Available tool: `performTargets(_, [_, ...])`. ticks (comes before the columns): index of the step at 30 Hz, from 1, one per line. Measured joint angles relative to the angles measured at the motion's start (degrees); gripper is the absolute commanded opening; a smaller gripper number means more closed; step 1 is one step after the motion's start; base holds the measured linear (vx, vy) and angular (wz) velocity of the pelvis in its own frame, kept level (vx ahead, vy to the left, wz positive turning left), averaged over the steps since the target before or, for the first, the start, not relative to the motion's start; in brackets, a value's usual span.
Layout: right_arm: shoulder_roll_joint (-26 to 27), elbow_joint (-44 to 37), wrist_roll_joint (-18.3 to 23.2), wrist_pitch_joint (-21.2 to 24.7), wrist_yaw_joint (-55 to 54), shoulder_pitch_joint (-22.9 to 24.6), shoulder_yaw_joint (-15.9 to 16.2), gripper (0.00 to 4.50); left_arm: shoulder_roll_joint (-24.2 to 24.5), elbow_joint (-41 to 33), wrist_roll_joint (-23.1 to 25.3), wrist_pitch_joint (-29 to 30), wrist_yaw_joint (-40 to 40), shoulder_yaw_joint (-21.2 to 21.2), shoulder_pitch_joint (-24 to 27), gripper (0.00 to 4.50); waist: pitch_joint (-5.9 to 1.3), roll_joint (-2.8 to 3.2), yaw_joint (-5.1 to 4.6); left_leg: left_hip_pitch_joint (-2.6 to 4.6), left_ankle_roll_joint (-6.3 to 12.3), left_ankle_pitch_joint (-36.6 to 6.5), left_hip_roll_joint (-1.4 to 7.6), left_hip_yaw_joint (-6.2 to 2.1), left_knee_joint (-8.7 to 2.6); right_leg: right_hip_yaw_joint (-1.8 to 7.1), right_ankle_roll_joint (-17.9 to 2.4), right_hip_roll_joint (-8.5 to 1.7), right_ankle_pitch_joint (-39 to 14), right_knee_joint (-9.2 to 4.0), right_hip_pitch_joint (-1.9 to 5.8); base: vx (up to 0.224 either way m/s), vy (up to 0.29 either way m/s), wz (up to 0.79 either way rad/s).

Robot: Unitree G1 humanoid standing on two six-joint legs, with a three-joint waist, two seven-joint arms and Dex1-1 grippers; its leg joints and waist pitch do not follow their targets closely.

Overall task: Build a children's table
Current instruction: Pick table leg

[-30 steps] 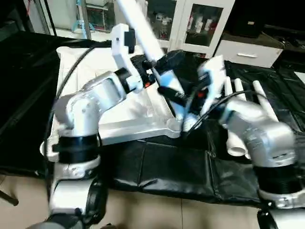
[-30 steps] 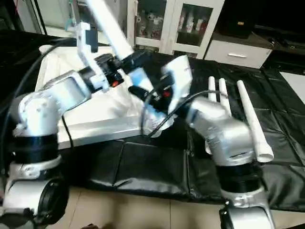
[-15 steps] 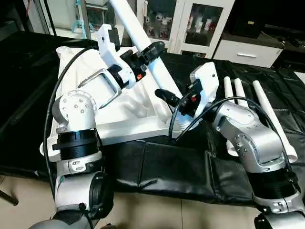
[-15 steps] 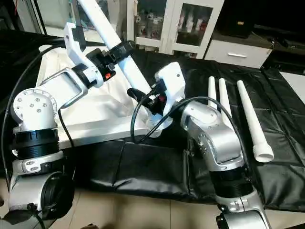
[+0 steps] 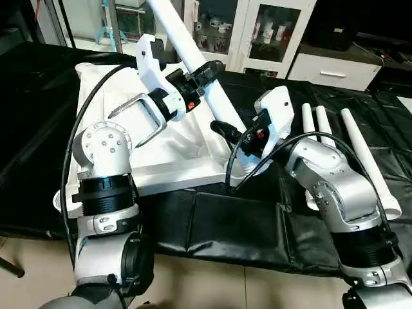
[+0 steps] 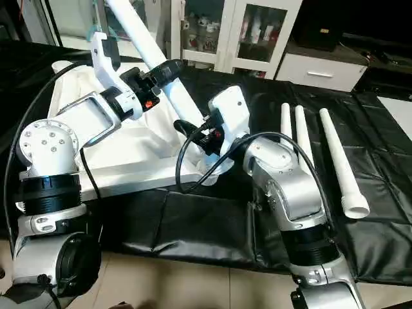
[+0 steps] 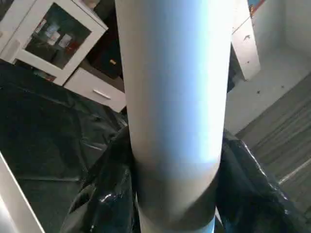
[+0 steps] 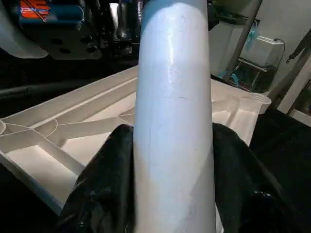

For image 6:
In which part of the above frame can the black box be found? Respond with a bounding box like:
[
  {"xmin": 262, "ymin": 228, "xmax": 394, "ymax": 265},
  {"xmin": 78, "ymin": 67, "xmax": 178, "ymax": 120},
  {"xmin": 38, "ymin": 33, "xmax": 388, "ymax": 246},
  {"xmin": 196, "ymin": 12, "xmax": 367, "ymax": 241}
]
[{"xmin": 295, "ymin": 9, "xmax": 344, "ymax": 52}]

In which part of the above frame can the white glass door cabinet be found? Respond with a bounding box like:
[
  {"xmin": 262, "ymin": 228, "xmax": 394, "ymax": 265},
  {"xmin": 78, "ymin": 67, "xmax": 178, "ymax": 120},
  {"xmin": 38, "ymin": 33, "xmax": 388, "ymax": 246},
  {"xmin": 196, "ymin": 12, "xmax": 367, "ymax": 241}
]
[{"xmin": 170, "ymin": 0, "xmax": 303, "ymax": 80}]

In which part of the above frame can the black shiny table mat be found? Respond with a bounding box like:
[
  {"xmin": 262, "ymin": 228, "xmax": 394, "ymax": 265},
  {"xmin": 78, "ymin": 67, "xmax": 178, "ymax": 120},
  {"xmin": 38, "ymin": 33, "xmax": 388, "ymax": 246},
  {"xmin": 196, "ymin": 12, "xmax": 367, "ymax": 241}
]
[{"xmin": 0, "ymin": 40, "xmax": 412, "ymax": 287}]

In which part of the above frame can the white plastic table top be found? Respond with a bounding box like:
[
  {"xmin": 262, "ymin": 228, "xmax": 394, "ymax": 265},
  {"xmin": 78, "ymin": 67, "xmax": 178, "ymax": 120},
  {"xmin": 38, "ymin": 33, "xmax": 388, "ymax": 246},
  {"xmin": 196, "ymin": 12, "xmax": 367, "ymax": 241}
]
[{"xmin": 48, "ymin": 61, "xmax": 232, "ymax": 198}]

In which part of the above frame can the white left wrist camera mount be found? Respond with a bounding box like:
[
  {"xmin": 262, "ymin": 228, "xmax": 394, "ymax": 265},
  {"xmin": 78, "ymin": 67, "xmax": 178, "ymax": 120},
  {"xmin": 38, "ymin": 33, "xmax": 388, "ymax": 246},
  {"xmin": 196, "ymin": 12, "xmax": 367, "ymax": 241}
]
[{"xmin": 88, "ymin": 30, "xmax": 142, "ymax": 122}]

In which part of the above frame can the white plastic table leg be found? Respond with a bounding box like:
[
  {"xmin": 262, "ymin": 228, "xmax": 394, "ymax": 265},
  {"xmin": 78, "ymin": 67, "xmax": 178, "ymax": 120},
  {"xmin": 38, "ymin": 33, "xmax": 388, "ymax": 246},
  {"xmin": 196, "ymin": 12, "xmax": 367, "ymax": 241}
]
[
  {"xmin": 106, "ymin": 0, "xmax": 226, "ymax": 186},
  {"xmin": 319, "ymin": 108, "xmax": 370, "ymax": 220},
  {"xmin": 280, "ymin": 102, "xmax": 294, "ymax": 141},
  {"xmin": 294, "ymin": 105, "xmax": 312, "ymax": 152}
]

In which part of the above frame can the white side table board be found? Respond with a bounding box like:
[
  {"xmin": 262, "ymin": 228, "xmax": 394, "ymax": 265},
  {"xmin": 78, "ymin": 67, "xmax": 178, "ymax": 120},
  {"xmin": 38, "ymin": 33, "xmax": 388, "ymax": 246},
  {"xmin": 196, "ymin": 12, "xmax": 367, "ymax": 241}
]
[{"xmin": 376, "ymin": 95, "xmax": 412, "ymax": 142}]

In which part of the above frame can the white drawer unit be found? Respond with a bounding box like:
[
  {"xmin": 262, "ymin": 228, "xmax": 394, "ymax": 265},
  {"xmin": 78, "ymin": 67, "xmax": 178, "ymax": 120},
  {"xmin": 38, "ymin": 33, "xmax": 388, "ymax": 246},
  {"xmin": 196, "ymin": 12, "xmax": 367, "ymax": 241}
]
[{"xmin": 275, "ymin": 53, "xmax": 368, "ymax": 93}]

